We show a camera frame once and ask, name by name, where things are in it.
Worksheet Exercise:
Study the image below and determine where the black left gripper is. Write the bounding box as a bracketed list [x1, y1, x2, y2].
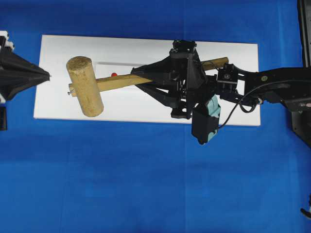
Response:
[0, 31, 50, 100]

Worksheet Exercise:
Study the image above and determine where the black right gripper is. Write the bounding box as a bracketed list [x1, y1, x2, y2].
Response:
[130, 40, 219, 119]

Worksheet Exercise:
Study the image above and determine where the wooden mallet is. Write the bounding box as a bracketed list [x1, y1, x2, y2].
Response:
[66, 56, 228, 117]

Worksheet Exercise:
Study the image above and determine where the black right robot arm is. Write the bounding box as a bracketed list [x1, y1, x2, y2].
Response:
[131, 40, 311, 144]

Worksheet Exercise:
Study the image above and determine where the white rectangular board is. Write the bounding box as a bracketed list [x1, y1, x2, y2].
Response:
[34, 35, 260, 126]

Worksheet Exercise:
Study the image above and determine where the blue table cloth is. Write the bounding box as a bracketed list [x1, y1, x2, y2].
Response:
[0, 0, 311, 233]

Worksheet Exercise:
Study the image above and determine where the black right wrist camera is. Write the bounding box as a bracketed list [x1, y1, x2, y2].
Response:
[191, 95, 221, 145]

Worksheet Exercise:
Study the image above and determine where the black camera cable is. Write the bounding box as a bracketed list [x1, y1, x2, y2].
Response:
[217, 82, 292, 129]

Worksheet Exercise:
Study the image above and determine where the black aluminium frame rail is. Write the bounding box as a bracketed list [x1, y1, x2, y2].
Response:
[297, 0, 311, 67]

